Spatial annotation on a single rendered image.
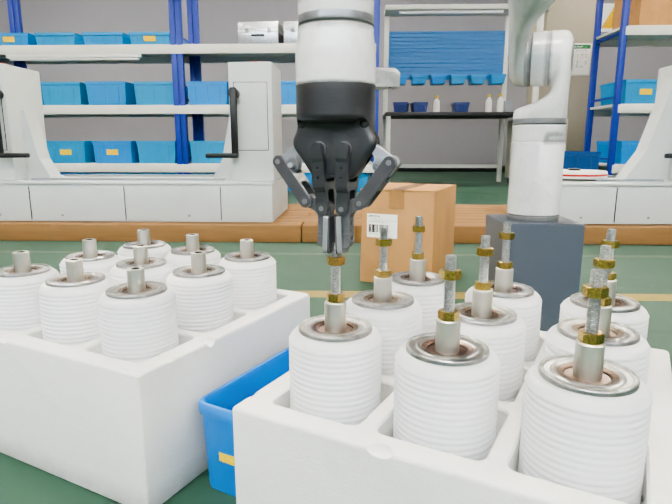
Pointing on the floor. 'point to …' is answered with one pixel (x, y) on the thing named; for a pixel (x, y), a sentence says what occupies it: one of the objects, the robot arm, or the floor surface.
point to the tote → (581, 160)
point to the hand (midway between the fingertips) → (335, 233)
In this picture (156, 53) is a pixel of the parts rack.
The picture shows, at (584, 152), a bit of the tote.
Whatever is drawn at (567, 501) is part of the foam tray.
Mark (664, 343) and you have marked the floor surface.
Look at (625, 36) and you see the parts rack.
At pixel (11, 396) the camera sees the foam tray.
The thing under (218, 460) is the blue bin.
